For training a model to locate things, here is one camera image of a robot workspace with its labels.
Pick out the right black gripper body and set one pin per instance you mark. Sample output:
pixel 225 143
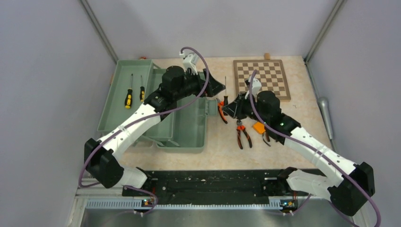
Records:
pixel 243 111

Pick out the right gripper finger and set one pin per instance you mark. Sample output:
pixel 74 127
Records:
pixel 233 109
pixel 241 98

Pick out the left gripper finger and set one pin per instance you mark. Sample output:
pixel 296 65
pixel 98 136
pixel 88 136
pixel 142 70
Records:
pixel 214 84
pixel 214 91

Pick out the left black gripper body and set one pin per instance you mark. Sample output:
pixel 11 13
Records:
pixel 193 85

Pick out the orange tape measure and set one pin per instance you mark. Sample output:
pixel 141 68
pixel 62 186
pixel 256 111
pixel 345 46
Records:
pixel 259 128

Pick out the green plastic toolbox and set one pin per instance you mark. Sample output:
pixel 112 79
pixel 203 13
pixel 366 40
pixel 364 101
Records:
pixel 189 97

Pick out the large black yellow screwdriver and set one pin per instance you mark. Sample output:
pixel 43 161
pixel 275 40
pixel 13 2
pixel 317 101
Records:
pixel 128 99

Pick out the grey metal flashlight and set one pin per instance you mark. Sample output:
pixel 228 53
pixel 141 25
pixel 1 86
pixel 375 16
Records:
pixel 324 108

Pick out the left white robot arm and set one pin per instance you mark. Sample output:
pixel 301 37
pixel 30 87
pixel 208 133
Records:
pixel 102 156

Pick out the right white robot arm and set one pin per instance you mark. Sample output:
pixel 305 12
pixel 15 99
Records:
pixel 344 183

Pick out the orange combination pliers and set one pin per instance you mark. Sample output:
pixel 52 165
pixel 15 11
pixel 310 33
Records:
pixel 220 111

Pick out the wooden chessboard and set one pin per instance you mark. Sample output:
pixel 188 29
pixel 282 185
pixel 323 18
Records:
pixel 271 75

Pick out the orange needle nose pliers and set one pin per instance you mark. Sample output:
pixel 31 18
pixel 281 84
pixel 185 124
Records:
pixel 266 138

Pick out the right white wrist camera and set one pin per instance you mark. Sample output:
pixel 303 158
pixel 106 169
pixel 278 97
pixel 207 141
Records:
pixel 253 85

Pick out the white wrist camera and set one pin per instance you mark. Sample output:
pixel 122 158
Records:
pixel 189 62
pixel 253 85

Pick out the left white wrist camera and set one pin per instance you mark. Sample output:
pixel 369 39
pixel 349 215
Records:
pixel 189 62

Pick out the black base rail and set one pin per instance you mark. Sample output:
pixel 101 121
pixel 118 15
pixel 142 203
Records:
pixel 217 187

